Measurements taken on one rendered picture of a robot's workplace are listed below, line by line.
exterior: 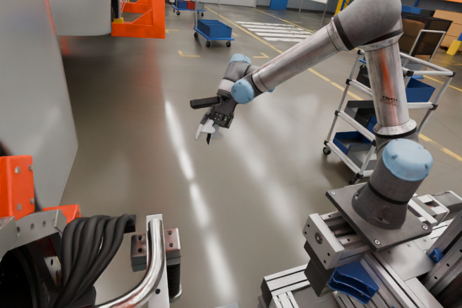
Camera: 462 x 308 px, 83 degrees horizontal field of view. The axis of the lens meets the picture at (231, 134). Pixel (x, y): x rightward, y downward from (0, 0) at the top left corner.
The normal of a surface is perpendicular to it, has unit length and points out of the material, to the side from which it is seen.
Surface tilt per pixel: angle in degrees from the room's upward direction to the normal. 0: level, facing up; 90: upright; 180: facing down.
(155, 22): 90
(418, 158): 7
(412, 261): 0
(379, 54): 94
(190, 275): 0
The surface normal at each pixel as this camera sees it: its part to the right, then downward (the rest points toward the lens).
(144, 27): 0.27, 0.54
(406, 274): 0.11, -0.84
